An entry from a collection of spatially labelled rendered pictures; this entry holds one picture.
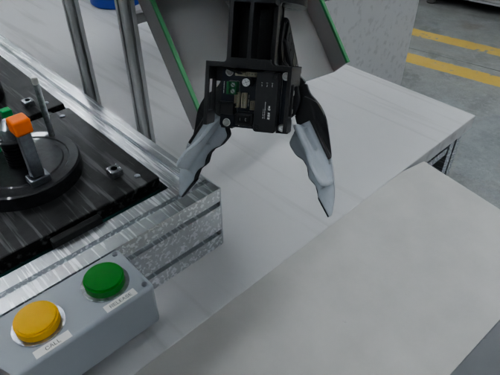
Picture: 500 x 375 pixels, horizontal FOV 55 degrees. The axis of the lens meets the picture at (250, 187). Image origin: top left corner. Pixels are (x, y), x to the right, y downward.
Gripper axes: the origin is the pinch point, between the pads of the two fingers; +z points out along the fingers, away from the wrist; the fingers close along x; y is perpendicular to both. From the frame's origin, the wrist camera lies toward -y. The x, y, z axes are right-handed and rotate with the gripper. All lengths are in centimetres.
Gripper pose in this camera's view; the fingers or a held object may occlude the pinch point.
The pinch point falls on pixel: (254, 205)
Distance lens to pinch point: 47.9
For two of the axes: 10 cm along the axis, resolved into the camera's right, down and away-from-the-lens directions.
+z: -0.7, 9.6, 2.5
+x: 9.7, 1.3, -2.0
